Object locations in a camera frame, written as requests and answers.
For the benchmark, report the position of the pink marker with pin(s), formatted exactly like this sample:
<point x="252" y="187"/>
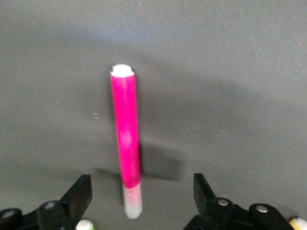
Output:
<point x="124" y="119"/>

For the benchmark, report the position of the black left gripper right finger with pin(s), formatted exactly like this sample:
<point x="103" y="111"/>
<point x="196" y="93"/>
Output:
<point x="206" y="206"/>

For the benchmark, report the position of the green marker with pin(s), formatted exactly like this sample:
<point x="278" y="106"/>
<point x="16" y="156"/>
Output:
<point x="84" y="225"/>

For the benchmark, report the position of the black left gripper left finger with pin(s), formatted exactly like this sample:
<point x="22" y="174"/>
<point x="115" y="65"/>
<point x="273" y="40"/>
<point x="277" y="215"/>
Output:
<point x="76" y="198"/>

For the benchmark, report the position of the yellow marker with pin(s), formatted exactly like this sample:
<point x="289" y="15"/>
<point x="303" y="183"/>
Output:
<point x="298" y="224"/>

